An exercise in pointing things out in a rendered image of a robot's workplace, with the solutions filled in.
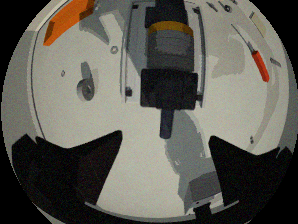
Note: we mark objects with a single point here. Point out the red-handled screwdriver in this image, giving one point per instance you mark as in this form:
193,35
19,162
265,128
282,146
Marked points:
258,59

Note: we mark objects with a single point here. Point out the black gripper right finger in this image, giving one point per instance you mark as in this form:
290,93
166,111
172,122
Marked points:
236,169

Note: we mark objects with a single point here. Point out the beige flat square plate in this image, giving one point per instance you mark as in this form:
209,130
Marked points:
258,24

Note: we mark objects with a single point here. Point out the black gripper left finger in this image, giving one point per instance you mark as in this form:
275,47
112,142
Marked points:
86,165

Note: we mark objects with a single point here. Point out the orange open tray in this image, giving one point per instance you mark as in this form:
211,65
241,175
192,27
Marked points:
66,18

